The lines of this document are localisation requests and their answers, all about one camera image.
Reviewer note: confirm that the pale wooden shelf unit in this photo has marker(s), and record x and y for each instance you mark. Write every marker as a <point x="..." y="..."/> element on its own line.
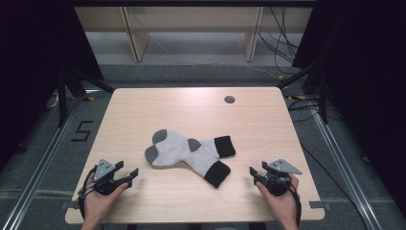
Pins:
<point x="137" y="35"/>

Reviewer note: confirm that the grey round table grommet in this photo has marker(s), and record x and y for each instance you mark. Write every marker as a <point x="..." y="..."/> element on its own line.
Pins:
<point x="230" y="99"/>

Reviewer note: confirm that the black curtain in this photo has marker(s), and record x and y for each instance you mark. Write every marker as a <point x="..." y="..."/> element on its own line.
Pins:
<point x="367" y="80"/>
<point x="32" y="64"/>

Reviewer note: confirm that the silver floor rail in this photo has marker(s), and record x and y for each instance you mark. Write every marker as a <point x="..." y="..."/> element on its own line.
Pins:
<point x="38" y="172"/>
<point x="344" y="166"/>

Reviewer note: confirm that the grey sock with black cuff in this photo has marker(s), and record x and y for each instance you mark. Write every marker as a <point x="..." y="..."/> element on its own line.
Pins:
<point x="198" y="161"/>
<point x="174" y="139"/>

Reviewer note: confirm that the person's left hand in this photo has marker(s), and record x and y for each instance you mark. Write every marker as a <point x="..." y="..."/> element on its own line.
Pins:
<point x="97" y="206"/>

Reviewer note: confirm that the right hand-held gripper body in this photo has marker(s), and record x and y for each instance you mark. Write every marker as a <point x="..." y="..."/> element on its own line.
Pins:
<point x="277" y="183"/>

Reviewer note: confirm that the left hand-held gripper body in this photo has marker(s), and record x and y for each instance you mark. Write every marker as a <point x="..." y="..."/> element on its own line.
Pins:
<point x="103" y="171"/>

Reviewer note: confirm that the person's right hand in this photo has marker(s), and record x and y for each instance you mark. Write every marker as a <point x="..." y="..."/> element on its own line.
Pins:
<point x="284" y="204"/>

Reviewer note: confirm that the black metal stand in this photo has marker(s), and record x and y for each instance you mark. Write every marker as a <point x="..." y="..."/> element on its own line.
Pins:
<point x="63" y="102"/>
<point x="323" y="102"/>

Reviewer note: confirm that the grey table edge bracket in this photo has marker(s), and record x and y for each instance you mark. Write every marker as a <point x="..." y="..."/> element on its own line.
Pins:
<point x="68" y="205"/>
<point x="320" y="205"/>

